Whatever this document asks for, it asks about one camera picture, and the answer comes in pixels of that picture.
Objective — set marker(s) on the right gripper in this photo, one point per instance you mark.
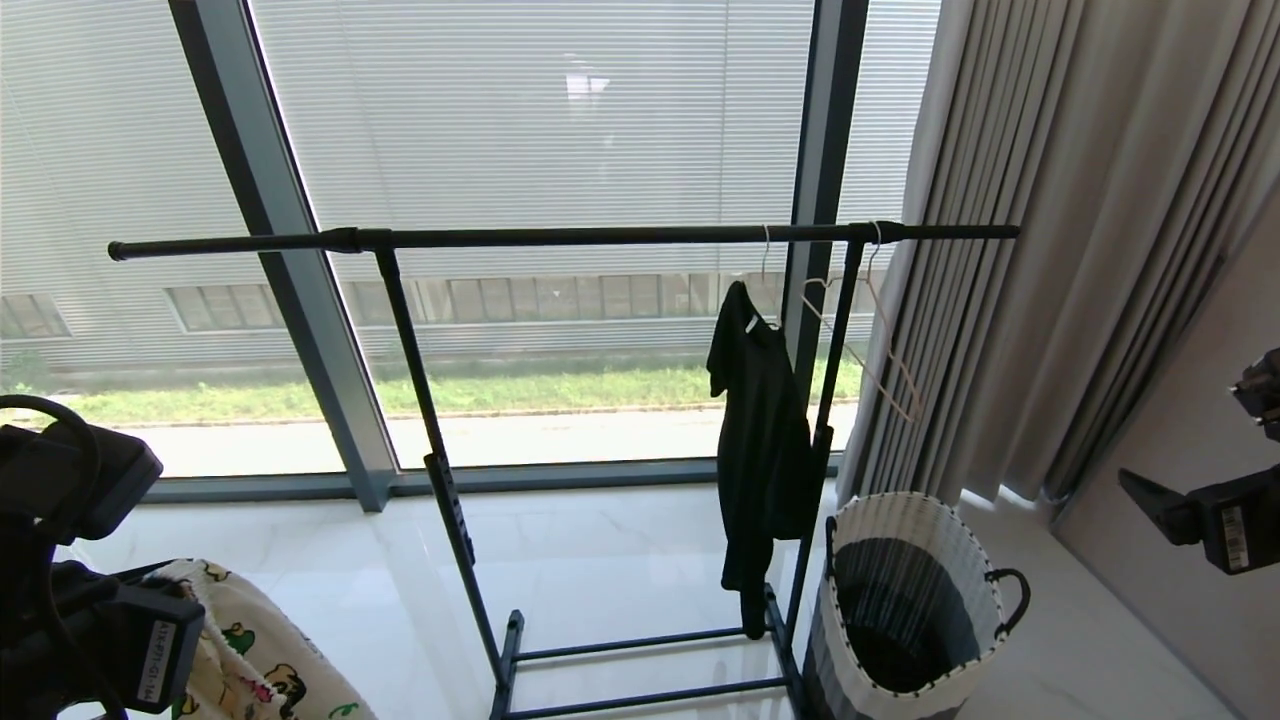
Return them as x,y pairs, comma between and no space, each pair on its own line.
1245,520

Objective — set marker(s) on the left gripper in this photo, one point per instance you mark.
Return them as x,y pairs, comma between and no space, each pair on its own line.
110,640

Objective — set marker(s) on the cream printed garment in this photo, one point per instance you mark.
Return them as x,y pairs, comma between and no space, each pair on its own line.
250,660

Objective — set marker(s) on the black garment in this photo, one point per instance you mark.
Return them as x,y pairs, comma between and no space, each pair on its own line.
760,440

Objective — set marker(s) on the pink clothes hanger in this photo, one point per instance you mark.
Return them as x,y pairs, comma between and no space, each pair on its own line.
860,355
766,260

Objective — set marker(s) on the white laundry basket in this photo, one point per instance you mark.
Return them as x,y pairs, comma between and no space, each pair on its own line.
900,540

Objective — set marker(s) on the black clothes rack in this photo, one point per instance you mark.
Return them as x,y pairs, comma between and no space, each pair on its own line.
600,236

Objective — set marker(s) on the beige curtain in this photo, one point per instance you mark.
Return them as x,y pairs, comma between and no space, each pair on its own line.
1050,200

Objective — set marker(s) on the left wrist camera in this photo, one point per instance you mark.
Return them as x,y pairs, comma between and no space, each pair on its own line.
90,480

